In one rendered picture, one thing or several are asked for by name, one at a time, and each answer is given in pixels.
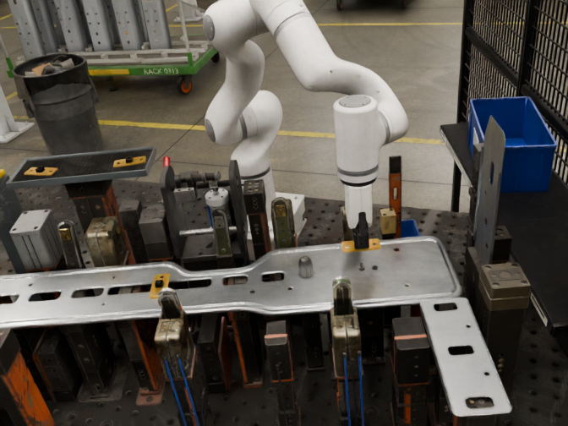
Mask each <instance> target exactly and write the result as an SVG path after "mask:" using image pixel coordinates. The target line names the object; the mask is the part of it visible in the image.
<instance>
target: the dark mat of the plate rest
mask: <svg viewBox="0 0 568 426"><path fill-rule="evenodd" d="M152 151H153V149H149V150H133V151H124V152H115V153H106V154H98V155H88V156H72V157H64V158H54V159H45V160H37V161H27V162H26V163H25V164H24V166H23V167H22V168H21V169H20V171H19V172H18V173H17V175H16V176H15V177H14V179H13V180H12V181H11V182H20V181H29V180H38V179H47V178H64V177H72V176H82V175H90V174H100V173H109V172H126V171H135V170H144V169H145V167H146V165H147V162H148V160H149V158H150V154H151V152H152ZM130 156H132V157H133V158H134V157H139V156H146V159H145V163H142V164H137V165H131V166H125V167H115V168H114V167H113V164H114V161H117V160H122V159H126V157H130ZM32 167H53V168H57V171H55V172H54V173H53V174H52V175H51V176H35V175H24V173H25V172H26V171H28V170H29V169H30V168H32Z"/></svg>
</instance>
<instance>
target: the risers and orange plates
mask: <svg viewBox="0 0 568 426"><path fill-rule="evenodd" d="M282 320H285V321H286V325H287V334H288V339H289V340H290V347H291V353H292V371H293V372H295V362H294V349H293V344H292V332H291V326H290V319H289V315H286V316H276V321H282ZM13 332H14V334H15V336H16V338H17V340H18V342H19V344H20V347H21V350H20V352H21V354H22V356H23V358H24V361H25V365H26V367H28V369H29V371H30V373H31V375H32V377H33V380H34V382H35V383H36V385H37V387H38V389H39V391H40V393H41V395H42V397H43V399H44V401H51V400H53V402H54V403H57V402H63V401H75V400H76V398H77V395H78V393H79V389H80V386H81V384H82V381H83V379H84V377H83V375H82V374H81V371H80V369H79V365H78V364H77V362H76V359H75V357H74V354H73V352H72V350H71V347H70V345H69V343H68V340H67V337H66V336H65V335H63V334H62V332H61V330H60V328H54V327H53V326H52V327H41V328H31V329H21V330H13ZM198 345H199V350H200V359H201V363H202V365H203V369H204V372H205V378H206V382H207V383H206V385H207V389H208V392H209V394H216V393H227V391H230V383H231V373H232V355H233V352H232V345H231V341H230V336H229V333H228V329H227V321H226V317H221V324H220V322H219V319H218V314H217V313H215V314H202V319H201V324H200V329H199V339H198Z"/></svg>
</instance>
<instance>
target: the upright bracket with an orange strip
mask: <svg viewBox="0 0 568 426"><path fill-rule="evenodd" d="M394 188H396V197H394ZM390 208H394V211H395V213H396V235H395V236H394V238H401V156H389V209H390ZM398 317H401V306H400V307H395V318H398Z"/></svg>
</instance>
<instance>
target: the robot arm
mask: <svg viewBox="0 0 568 426"><path fill-rule="evenodd" d="M203 30H204V33H205V37H206V38H207V40H208V42H209V43H210V44H211V45H212V46H213V47H214V48H215V49H216V50H217V51H218V52H219V53H221V54H222V55H224V56H226V58H227V70H226V80H225V82H224V84H223V86H222V87H221V88H220V90H219V91H218V93H217V94H216V96H215V98H214V99H213V101H212V102H211V104H210V106H209V108H208V110H207V112H206V115H205V131H206V133H207V134H208V136H209V138H210V139H211V140H212V141H213V142H214V143H216V144H217V145H232V144H235V143H237V142H239V141H242V142H241V143H240V145H239V146H238V147H237V148H236V149H235V151H233V153H232V156H231V160H237V162H238V168H239V173H240V178H241V184H243V183H244V181H246V180H255V179H264V185H265V196H266V204H265V208H266V214H267V220H268V226H269V231H272V230H273V228H272V221H271V201H272V200H274V199H275V198H276V192H275V187H274V182H273V177H272V171H271V166H270V156H269V150H270V147H271V145H272V143H273V141H274V139H275V137H276V135H277V133H278V131H279V129H280V126H281V122H282V107H281V103H280V101H279V100H278V98H277V97H276V96H275V95H274V94H273V93H271V92H269V91H267V90H259V89H260V86H261V84H262V80H263V77H264V71H265V57H264V54H263V52H262V51H261V49H260V48H259V46H258V45H257V44H255V43H254V42H252V41H250V40H249V39H250V38H252V37H255V36H259V35H262V34H264V33H267V32H270V33H271V35H272V37H273V38H274V40H275V42H276V44H277V45H278V47H279V48H280V50H281V52H282V54H283V56H284V57H285V59H286V60H287V62H288V64H289V65H290V67H291V69H292V71H293V72H294V73H295V75H296V77H297V78H298V81H299V82H300V84H301V85H302V86H303V87H304V88H305V89H306V90H309V91H313V92H335V93H342V94H345V95H347V96H344V97H342V98H340V99H339V100H337V101H336V102H335V103H334V105H333V112H334V124H335V138H336V164H337V175H338V177H339V178H340V180H341V182H342V183H344V184H345V207H346V213H347V222H348V226H349V227H350V228H351V229H352V235H353V242H354V248H355V249H367V248H369V231H368V226H369V227H371V226H372V183H373V182H374V181H375V180H376V178H377V176H378V175H379V152H380V149H381V147H382V146H383V145H387V144H389V143H391V142H393V141H396V140H398V139H400V138H401V137H403V136H404V135H405V134H406V132H407V131H408V126H409V125H408V119H407V115H406V113H405V111H404V109H403V107H402V105H401V103H400V102H399V101H398V100H397V98H396V96H395V94H394V93H393V91H392V90H391V88H390V87H389V86H388V84H387V83H386V82H385V81H384V80H383V79H382V78H381V77H380V76H379V75H378V74H376V73H374V72H373V71H371V70H369V69H367V68H365V67H363V66H360V65H358V64H356V63H350V62H348V61H344V60H342V59H340V58H338V57H337V56H336V55H335V54H334V52H333V51H332V50H331V48H330V46H329V44H328V43H327V41H326V39H325V38H324V36H323V34H322V33H321V31H320V29H319V27H318V25H317V24H316V23H315V21H314V19H313V17H312V15H311V14H310V12H309V11H308V9H307V7H306V6H305V4H304V3H303V0H221V1H219V2H216V3H214V4H212V5H211V6H210V7H209V8H208V9H207V10H206V12H205V15H204V18H203Z"/></svg>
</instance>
